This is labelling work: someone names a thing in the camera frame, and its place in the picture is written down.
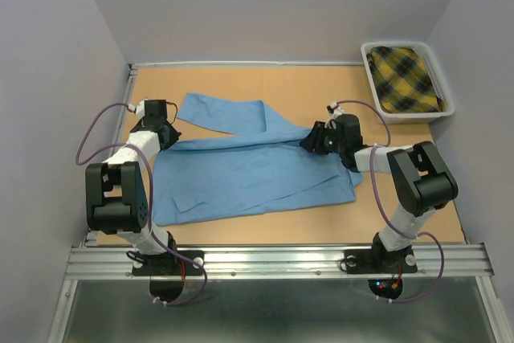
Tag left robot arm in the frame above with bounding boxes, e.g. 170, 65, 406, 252
75, 99, 181, 274

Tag aluminium mounting rail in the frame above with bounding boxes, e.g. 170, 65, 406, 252
65, 243, 494, 281

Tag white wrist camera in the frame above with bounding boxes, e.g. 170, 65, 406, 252
127, 98, 149, 119
324, 101, 345, 128

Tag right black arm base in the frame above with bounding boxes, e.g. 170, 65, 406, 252
342, 247, 418, 275

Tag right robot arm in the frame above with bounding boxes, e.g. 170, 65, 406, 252
300, 114, 459, 271

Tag yellow plaid shirt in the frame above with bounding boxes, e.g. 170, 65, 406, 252
366, 46, 446, 114

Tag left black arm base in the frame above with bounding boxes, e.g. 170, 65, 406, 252
126, 250, 204, 277

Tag white plastic basket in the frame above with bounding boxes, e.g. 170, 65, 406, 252
361, 41, 455, 124

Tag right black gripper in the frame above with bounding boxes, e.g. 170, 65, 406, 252
298, 120, 345, 154

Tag light blue long sleeve shirt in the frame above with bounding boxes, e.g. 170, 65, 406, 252
152, 93, 363, 226

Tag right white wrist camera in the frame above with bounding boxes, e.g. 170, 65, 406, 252
324, 101, 345, 128

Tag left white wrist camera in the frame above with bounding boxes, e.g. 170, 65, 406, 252
127, 98, 149, 119

